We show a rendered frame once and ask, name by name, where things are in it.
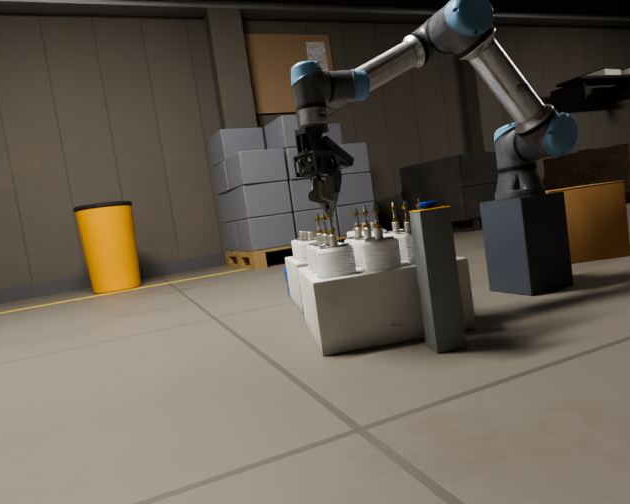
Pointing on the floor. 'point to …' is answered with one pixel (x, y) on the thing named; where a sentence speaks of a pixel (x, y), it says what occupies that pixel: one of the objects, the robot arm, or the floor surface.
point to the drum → (109, 245)
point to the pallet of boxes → (278, 191)
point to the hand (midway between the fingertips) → (330, 208)
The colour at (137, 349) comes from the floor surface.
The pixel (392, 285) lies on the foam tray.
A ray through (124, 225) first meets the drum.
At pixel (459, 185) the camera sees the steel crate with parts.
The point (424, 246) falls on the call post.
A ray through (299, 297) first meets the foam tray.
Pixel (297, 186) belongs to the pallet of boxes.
